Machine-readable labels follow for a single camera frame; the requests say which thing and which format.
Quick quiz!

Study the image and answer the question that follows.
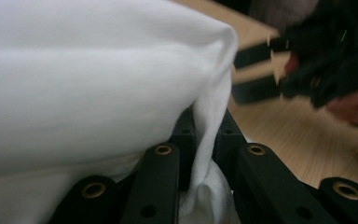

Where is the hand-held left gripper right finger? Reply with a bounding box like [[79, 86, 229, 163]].
[[213, 108, 248, 188]]

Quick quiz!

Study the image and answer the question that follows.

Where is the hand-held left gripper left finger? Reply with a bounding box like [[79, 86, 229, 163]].
[[171, 106, 197, 190]]

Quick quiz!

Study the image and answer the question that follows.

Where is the white skirt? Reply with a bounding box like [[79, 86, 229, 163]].
[[0, 0, 241, 224]]

